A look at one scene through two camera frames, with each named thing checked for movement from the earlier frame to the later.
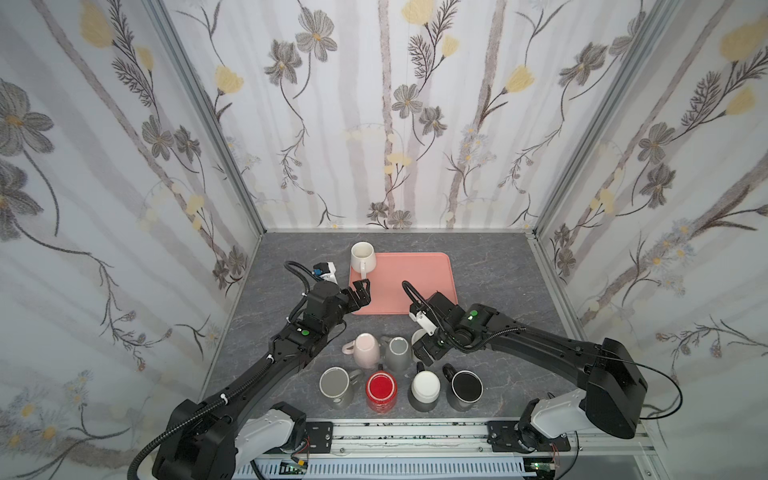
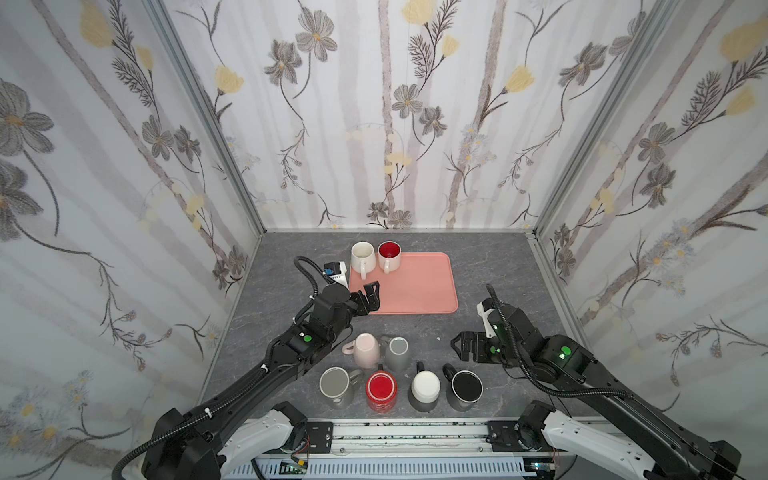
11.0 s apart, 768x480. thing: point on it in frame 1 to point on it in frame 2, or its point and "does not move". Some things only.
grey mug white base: (424, 390) does not move
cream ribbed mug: (363, 259) does not move
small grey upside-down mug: (397, 352) does not move
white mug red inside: (417, 335) to (389, 256)
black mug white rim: (465, 390) does not move
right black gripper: (425, 346) to (472, 345)
